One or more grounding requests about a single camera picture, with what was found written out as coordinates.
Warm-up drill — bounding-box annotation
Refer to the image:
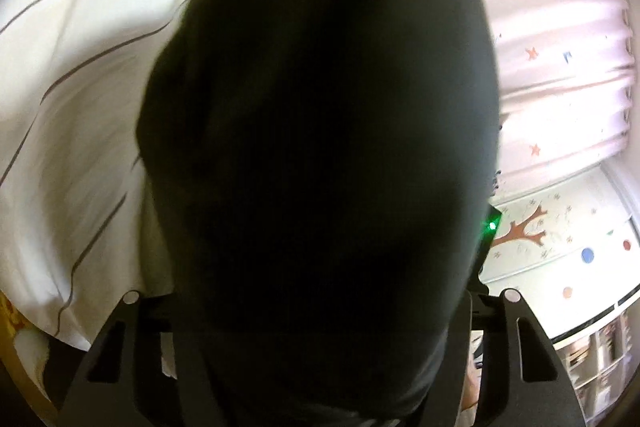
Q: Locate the white shelf with items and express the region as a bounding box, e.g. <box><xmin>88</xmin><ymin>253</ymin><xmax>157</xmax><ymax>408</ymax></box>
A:
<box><xmin>555</xmin><ymin>303</ymin><xmax>639</xmax><ymax>426</ymax></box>

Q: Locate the black puffer jacket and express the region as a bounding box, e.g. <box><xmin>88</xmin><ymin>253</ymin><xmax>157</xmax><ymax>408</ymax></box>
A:
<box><xmin>137</xmin><ymin>0</ymin><xmax>499</xmax><ymax>426</ymax></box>

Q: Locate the white striped bed sheet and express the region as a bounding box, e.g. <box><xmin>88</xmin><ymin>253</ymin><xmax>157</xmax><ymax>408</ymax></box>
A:
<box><xmin>1</xmin><ymin>0</ymin><xmax>189</xmax><ymax>350</ymax></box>

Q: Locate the whale pattern curtain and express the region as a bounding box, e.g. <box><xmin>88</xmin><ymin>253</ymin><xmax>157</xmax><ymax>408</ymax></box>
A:
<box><xmin>484</xmin><ymin>0</ymin><xmax>638</xmax><ymax>202</ymax></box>

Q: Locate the person right hand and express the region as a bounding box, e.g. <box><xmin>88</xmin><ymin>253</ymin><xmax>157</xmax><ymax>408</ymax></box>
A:
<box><xmin>461</xmin><ymin>355</ymin><xmax>482</xmax><ymax>411</ymax></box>

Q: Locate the wardrobe with tree decal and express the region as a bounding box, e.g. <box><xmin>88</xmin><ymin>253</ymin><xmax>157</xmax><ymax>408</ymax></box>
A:
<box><xmin>480</xmin><ymin>167</ymin><xmax>639</xmax><ymax>343</ymax></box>

